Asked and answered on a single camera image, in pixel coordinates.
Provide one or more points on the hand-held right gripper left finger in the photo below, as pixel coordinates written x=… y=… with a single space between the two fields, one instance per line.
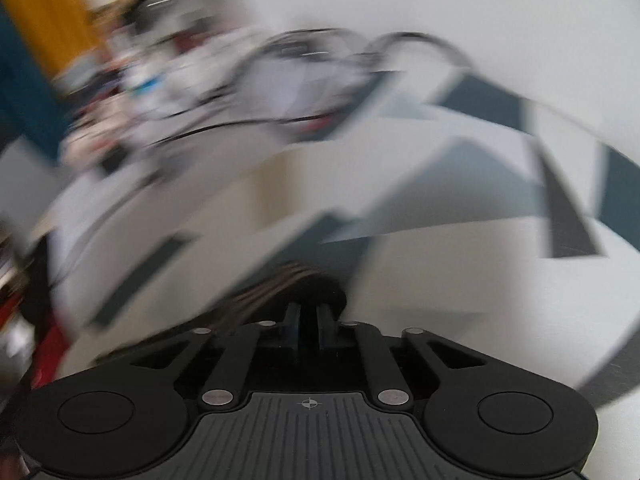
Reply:
x=293 y=329

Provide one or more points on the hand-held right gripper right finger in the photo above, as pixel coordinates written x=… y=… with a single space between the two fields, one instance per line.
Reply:
x=325 y=329

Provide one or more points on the black garment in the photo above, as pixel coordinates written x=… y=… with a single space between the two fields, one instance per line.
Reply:
x=300 y=285

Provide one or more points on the white cloth with geometric print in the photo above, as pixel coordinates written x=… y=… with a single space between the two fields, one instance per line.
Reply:
x=450 y=285

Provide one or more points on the white jar with blue label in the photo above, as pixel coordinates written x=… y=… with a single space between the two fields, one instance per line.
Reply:
x=145 y=82

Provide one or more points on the teal curtain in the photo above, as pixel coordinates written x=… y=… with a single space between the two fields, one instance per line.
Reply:
x=25 y=100

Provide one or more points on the orange curtain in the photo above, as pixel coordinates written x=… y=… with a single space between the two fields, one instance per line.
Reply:
x=45 y=10

